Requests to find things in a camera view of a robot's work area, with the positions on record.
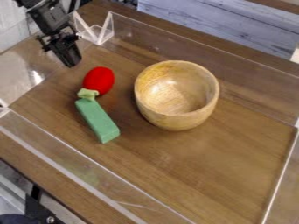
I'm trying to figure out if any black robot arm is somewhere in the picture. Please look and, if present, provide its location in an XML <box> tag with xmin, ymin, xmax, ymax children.
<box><xmin>13</xmin><ymin>0</ymin><xmax>81</xmax><ymax>67</ymax></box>

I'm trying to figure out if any clear acrylic tray wall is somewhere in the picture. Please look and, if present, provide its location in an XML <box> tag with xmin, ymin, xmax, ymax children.
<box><xmin>0</xmin><ymin>12</ymin><xmax>299</xmax><ymax>224</ymax></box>

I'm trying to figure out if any red plush strawberry toy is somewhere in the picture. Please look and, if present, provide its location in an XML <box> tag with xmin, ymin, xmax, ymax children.
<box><xmin>77</xmin><ymin>66</ymin><xmax>114</xmax><ymax>101</ymax></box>

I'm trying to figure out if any wooden bowl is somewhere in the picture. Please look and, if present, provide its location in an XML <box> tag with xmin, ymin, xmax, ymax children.
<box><xmin>135</xmin><ymin>60</ymin><xmax>220</xmax><ymax>131</ymax></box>

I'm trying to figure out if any clear acrylic corner bracket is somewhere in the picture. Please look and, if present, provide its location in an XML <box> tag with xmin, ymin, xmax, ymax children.
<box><xmin>72</xmin><ymin>11</ymin><xmax>114</xmax><ymax>46</ymax></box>

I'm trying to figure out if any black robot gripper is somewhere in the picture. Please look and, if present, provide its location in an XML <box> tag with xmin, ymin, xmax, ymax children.
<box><xmin>28</xmin><ymin>0</ymin><xmax>81</xmax><ymax>67</ymax></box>

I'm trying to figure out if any green rectangular block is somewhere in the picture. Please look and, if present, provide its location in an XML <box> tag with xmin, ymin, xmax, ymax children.
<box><xmin>74</xmin><ymin>99</ymin><xmax>120</xmax><ymax>144</ymax></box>

